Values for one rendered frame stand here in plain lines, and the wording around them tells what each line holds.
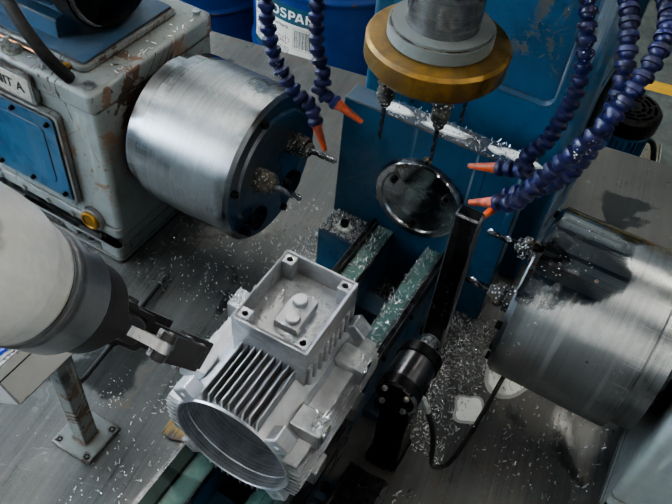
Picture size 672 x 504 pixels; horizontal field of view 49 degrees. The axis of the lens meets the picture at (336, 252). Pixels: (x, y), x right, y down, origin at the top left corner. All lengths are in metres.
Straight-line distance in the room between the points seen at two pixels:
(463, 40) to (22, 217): 0.58
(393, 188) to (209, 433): 0.48
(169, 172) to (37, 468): 0.46
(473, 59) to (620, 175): 0.85
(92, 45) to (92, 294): 0.71
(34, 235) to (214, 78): 0.69
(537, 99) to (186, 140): 0.52
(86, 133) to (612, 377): 0.81
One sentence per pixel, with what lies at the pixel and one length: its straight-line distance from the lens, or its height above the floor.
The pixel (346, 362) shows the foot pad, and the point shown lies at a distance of 0.89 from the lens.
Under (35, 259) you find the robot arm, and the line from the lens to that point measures 0.47.
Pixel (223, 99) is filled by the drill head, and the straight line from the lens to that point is 1.09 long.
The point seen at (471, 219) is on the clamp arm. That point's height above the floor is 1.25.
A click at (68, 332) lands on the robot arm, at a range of 0.54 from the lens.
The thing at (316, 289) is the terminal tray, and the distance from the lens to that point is 0.90.
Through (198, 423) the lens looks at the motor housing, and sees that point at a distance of 0.96.
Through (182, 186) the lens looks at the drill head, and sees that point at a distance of 1.11.
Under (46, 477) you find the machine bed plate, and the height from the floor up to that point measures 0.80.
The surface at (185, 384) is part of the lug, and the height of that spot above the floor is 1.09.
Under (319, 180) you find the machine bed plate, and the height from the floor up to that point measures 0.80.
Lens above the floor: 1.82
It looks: 48 degrees down
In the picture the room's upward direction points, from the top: 6 degrees clockwise
